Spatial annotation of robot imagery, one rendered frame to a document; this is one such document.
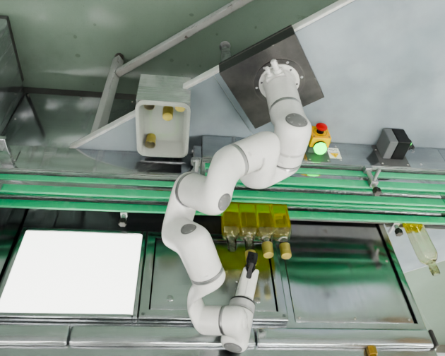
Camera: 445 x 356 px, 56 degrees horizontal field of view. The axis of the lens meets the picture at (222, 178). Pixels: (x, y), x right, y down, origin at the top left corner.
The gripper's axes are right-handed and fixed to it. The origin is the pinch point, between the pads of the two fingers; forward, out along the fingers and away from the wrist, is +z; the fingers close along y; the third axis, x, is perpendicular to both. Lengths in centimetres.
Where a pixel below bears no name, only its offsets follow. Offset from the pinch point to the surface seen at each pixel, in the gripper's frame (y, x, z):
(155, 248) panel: -12.8, 33.0, 4.8
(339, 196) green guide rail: 6.6, -25.4, 31.7
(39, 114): -16, 111, 64
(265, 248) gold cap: 1.7, -3.7, 5.0
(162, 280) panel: -12.7, 26.7, -6.5
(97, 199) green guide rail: -4, 57, 13
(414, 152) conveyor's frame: 16, -50, 54
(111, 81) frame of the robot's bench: 5, 78, 73
